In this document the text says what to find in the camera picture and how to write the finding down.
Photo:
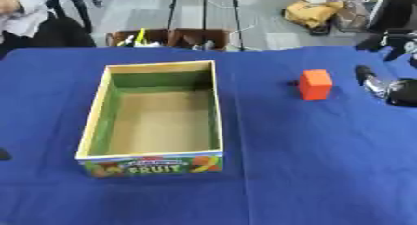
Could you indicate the tan cardboard box green inside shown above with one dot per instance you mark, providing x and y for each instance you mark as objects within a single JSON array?
[{"x": 163, "y": 123}]

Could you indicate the black chair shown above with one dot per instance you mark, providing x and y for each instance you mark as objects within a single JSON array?
[{"x": 73, "y": 5}]

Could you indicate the brown cardboard box with items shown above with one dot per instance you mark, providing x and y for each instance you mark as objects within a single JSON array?
[{"x": 173, "y": 39}]

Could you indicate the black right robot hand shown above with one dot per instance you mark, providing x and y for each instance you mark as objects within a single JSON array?
[{"x": 399, "y": 49}]

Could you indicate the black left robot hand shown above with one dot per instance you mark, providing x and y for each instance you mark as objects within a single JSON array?
[{"x": 3, "y": 154}]

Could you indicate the person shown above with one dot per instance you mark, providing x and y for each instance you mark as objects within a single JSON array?
[{"x": 21, "y": 13}]

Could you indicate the orange rectangular block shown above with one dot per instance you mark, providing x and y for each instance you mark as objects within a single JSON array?
[{"x": 315, "y": 84}]

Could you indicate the black tripod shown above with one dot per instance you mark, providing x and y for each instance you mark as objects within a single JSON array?
[{"x": 204, "y": 10}]

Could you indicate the yellow bag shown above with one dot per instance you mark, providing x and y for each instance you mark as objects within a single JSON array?
[{"x": 310, "y": 13}]

